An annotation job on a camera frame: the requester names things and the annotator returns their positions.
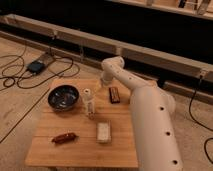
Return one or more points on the dark rectangular eraser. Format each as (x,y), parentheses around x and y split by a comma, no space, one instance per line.
(114,95)

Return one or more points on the wooden table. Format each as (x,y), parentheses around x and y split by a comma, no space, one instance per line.
(85,150)

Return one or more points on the long wooden beam frame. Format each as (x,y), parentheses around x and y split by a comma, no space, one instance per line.
(134,52)

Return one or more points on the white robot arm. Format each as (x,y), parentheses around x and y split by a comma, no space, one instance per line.
(150,109)

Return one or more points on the red-brown sausage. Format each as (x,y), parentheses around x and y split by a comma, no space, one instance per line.
(64,138)

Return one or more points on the dark blue bowl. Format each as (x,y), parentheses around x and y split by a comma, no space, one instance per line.
(63,98)

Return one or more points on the white rectangular sponge block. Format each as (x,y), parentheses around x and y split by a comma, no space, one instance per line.
(103,132)

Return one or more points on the small white bottle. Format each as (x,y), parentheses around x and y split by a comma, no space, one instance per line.
(88,102)

